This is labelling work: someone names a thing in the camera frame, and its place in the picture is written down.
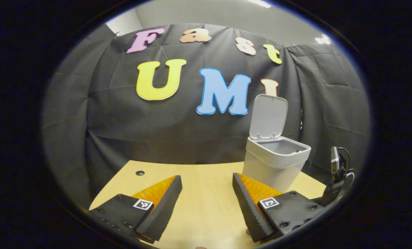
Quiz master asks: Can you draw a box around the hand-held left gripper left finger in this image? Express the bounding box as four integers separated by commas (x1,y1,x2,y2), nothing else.
88,175,183,244

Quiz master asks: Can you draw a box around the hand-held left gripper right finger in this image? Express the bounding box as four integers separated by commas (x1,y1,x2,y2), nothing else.
232,173,326,243

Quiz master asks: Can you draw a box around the white desktop garbage bin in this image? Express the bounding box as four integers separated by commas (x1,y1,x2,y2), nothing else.
242,94,311,193

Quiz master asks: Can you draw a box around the wooden desktop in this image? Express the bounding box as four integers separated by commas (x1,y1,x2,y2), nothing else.
88,160,328,249

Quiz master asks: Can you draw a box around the black backdrop cloth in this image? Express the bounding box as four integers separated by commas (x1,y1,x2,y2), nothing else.
42,24,371,208

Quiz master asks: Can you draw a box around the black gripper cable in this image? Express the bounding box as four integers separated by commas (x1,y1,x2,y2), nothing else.
338,147,356,182

